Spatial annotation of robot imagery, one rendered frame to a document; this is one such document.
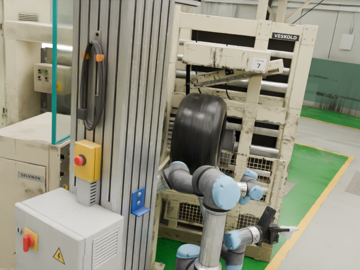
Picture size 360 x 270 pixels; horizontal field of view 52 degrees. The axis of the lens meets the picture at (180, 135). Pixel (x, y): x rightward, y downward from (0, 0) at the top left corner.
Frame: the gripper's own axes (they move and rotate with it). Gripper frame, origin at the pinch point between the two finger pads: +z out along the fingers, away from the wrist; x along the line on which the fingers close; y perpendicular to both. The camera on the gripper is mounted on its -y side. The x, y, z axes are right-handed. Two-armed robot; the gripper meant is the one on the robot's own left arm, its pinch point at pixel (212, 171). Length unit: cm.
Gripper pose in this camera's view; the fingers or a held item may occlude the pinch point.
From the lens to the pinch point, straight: 235.5
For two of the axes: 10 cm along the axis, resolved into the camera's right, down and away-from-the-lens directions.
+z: -4.5, -4.2, 7.9
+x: -8.8, 3.5, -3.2
